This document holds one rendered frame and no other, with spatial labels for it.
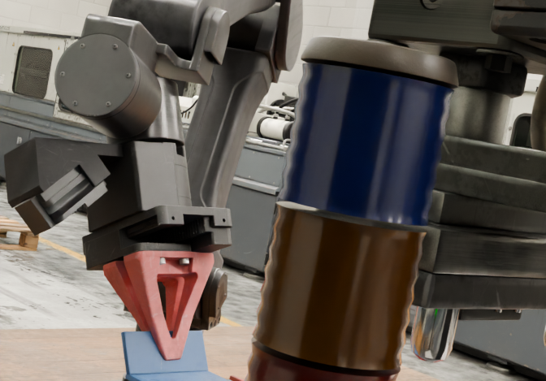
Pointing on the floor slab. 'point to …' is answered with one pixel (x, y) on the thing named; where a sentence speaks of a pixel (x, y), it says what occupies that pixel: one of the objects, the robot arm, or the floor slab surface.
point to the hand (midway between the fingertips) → (168, 348)
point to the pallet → (28, 242)
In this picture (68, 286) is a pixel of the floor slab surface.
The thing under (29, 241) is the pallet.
